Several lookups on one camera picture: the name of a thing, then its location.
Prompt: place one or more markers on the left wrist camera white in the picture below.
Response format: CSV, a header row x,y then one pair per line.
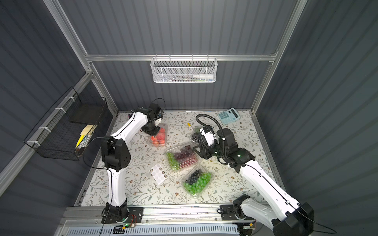
x,y
158,120

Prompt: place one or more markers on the clear box red fruit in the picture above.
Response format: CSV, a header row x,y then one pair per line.
x,y
160,139

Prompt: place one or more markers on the clear box mixed grapes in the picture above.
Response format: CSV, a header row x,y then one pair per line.
x,y
182,156

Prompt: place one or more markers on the teal calculator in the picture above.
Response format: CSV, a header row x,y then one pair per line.
x,y
229,116

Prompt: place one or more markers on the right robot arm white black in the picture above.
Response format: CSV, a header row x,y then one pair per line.
x,y
284,215

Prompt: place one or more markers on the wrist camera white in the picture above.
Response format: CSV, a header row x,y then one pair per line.
x,y
207,136
158,120

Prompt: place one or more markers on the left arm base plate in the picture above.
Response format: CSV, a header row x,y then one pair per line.
x,y
133,214

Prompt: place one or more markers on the clear box green black grapes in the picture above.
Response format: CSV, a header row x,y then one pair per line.
x,y
197,180

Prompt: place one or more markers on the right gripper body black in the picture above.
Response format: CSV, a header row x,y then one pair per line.
x,y
199,149

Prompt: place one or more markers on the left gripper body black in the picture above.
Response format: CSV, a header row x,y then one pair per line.
x,y
151,130

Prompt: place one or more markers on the black wire wall basket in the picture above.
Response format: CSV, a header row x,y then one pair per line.
x,y
57,136

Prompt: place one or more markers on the white wire mesh basket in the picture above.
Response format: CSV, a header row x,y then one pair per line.
x,y
184,70

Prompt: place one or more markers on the white sticker sheet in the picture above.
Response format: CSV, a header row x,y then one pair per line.
x,y
158,173

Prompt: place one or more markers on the yellow sticky notes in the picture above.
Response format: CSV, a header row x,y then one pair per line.
x,y
85,136

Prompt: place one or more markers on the clear box blueberries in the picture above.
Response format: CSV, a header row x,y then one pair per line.
x,y
196,136

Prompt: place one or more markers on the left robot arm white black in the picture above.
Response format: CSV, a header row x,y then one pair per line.
x,y
116,156

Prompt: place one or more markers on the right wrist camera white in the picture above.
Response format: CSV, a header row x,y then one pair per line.
x,y
207,136

